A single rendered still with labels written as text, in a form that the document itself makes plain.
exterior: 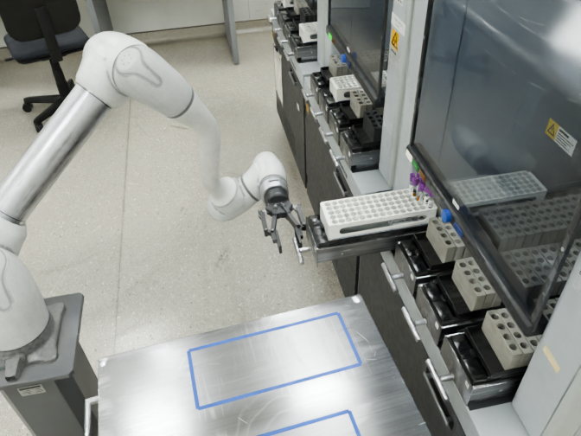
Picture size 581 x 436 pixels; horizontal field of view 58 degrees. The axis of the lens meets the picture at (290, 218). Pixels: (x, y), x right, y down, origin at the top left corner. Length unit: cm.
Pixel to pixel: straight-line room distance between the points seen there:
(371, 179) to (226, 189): 47
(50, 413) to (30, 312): 35
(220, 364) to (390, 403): 35
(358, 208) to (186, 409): 67
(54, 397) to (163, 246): 126
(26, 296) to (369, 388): 78
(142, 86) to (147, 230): 155
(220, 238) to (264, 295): 44
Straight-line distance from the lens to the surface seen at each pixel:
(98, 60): 142
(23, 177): 145
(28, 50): 361
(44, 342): 144
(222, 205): 170
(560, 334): 101
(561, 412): 109
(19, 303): 133
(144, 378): 117
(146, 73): 128
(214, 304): 233
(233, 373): 114
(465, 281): 125
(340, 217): 139
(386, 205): 144
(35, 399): 155
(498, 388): 121
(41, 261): 280
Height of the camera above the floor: 177
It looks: 41 degrees down
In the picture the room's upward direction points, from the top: 3 degrees counter-clockwise
